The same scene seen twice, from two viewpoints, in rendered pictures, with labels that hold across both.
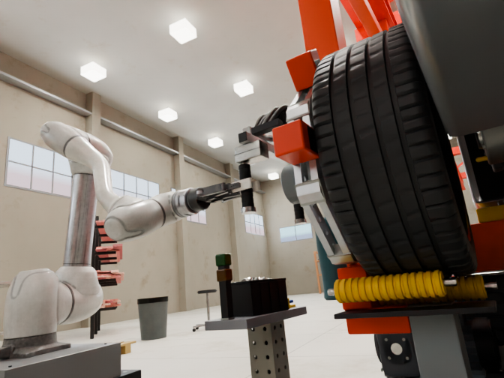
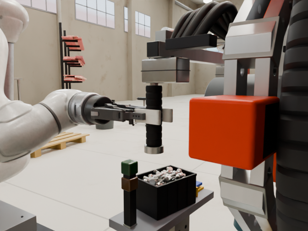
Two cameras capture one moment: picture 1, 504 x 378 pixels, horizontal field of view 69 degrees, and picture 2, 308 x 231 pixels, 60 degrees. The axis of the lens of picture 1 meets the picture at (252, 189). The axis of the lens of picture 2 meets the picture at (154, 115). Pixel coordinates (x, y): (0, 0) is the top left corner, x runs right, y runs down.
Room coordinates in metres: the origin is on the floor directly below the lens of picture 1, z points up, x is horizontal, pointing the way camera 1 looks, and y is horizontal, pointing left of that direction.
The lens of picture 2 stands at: (0.47, -0.06, 0.90)
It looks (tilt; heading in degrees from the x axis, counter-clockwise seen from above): 7 degrees down; 7
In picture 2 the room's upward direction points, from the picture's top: straight up
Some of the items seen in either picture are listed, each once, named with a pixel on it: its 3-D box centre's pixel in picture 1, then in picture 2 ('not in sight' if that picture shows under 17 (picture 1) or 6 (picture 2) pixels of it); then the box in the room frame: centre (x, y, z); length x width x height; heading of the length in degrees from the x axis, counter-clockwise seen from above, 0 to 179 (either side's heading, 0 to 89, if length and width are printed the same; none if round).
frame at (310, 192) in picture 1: (341, 172); (291, 107); (1.06, -0.27, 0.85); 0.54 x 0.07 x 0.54; 148
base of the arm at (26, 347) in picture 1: (25, 345); not in sight; (1.28, 0.79, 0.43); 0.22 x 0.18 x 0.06; 162
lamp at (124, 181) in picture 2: (224, 275); (129, 183); (1.25, 0.12, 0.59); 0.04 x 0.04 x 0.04; 58
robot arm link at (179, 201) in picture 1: (188, 202); (88, 108); (1.16, 0.21, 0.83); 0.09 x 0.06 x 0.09; 148
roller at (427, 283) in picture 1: (386, 287); not in sight; (0.91, -0.29, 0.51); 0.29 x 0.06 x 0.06; 58
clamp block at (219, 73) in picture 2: not in sight; (232, 74); (1.31, -0.19, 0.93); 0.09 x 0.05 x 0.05; 58
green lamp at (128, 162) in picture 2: (223, 259); (129, 167); (1.25, 0.12, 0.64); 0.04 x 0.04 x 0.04; 58
